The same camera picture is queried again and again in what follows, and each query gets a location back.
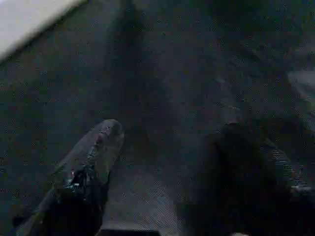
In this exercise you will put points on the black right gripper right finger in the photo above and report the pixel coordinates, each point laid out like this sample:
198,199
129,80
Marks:
251,184

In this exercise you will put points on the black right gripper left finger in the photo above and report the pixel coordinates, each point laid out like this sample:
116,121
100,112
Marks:
81,191

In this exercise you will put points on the white plastic table top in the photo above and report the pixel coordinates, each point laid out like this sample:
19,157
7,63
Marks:
29,19

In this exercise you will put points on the black mat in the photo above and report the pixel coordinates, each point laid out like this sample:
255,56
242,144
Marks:
172,73

